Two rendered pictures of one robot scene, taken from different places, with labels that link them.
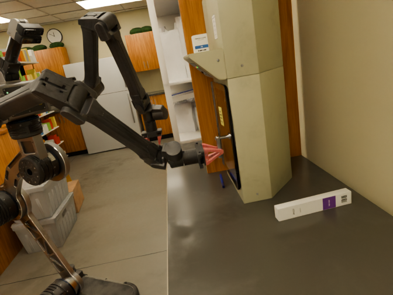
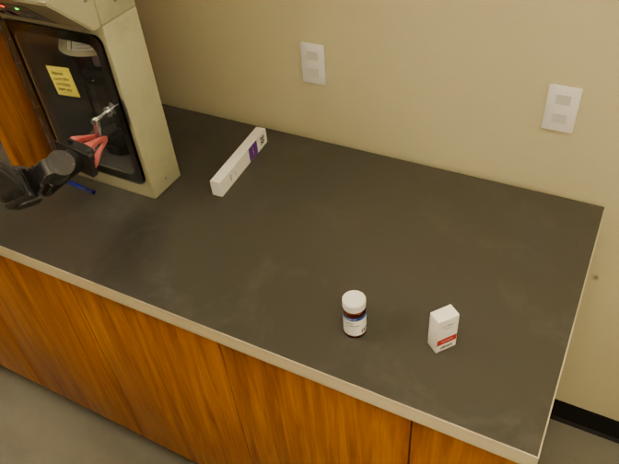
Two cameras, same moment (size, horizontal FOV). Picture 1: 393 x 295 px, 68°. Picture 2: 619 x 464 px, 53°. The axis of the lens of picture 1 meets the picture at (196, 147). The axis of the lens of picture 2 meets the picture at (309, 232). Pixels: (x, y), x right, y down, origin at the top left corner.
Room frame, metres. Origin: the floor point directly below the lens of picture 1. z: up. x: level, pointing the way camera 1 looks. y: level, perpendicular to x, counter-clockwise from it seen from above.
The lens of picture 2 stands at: (-0.05, 0.70, 1.94)
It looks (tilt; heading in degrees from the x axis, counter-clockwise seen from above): 42 degrees down; 304
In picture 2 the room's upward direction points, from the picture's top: 6 degrees counter-clockwise
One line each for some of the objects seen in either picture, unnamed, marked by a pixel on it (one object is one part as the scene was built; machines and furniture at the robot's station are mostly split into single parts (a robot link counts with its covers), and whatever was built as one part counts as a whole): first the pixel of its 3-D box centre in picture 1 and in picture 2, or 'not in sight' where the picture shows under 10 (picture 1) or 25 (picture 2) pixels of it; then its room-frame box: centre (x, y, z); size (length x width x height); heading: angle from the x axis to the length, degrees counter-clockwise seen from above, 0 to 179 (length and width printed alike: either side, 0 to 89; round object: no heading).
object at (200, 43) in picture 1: (200, 44); not in sight; (1.10, -0.08, 1.54); 0.05 x 0.05 x 0.06; 4
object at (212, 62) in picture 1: (202, 66); (18, 4); (1.15, -0.08, 1.46); 0.32 x 0.12 x 0.10; 3
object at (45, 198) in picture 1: (39, 192); not in sight; (2.72, 1.62, 0.49); 0.60 x 0.42 x 0.33; 3
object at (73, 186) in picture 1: (66, 198); not in sight; (3.33, 1.69, 0.14); 0.41 x 0.32 x 0.28; 9
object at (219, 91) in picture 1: (224, 131); (76, 105); (1.15, -0.13, 1.19); 0.30 x 0.01 x 0.40; 3
